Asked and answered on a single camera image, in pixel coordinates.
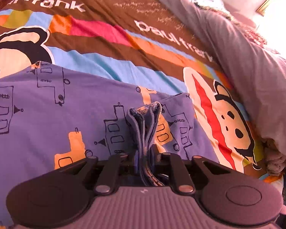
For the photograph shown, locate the colourful paul frank bedspread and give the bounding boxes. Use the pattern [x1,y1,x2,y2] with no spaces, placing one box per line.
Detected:
[0,0,284,189]

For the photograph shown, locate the blue printed children's pants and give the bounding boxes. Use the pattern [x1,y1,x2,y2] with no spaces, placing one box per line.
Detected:
[0,62,217,227]

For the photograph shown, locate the grey rumpled duvet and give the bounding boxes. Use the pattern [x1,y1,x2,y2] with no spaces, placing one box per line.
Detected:
[152,0,286,179]

